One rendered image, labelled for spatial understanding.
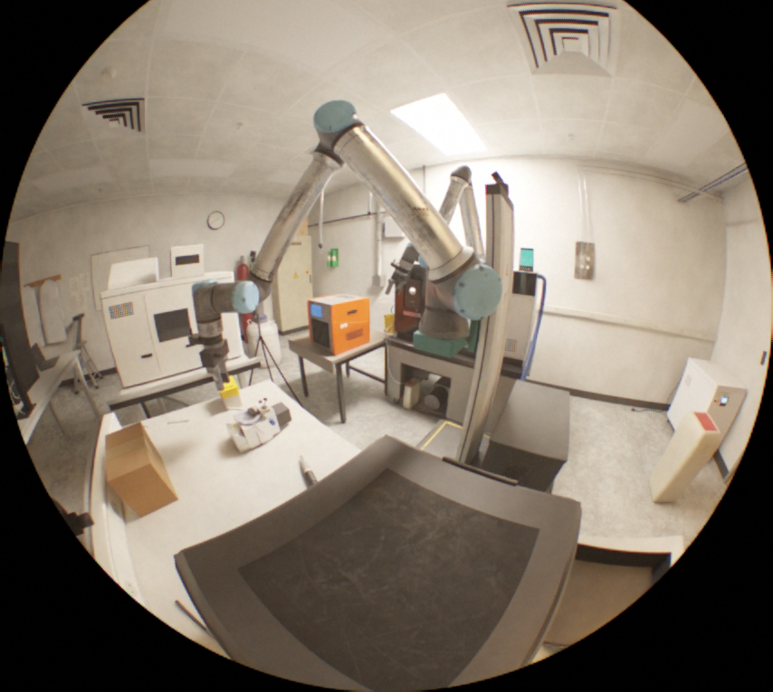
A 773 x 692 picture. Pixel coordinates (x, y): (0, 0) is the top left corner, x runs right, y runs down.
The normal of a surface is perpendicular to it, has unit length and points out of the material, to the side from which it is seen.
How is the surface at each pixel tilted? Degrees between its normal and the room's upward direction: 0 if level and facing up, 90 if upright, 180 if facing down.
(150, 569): 0
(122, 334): 90
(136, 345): 90
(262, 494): 0
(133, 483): 90
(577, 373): 90
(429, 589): 0
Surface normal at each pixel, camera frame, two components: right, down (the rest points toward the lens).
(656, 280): -0.62, 0.16
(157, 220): 0.78, 0.14
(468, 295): 0.16, 0.28
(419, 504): 0.00, -0.98
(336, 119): 0.03, 0.11
